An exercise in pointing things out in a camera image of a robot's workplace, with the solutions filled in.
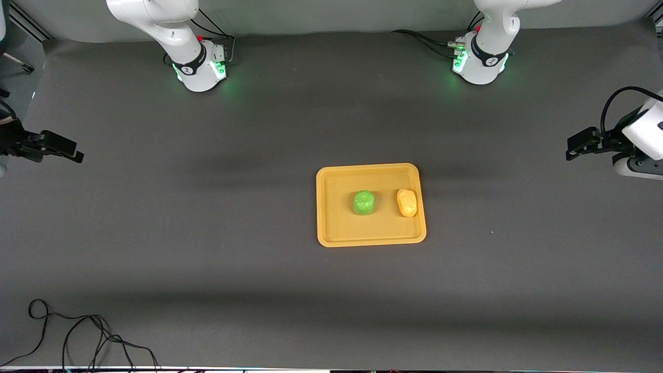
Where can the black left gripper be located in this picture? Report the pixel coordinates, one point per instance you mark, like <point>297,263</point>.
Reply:
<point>607,142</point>

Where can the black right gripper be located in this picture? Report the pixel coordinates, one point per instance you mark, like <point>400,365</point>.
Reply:
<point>14,141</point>

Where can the yellow potato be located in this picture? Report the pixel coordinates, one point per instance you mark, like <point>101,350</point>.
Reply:
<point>407,202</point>

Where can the green apple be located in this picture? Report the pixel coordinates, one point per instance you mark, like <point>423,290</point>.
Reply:
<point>364,202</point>

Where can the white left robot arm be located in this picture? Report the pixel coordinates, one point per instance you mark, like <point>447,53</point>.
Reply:
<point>487,46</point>

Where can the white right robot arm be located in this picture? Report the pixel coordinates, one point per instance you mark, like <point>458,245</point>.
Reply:
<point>176,36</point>

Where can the yellow plastic tray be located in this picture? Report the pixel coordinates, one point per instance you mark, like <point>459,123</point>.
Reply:
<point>336,217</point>

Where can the aluminium frame rail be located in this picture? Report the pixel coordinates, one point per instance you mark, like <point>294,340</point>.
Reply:
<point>655,19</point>
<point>33,26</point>

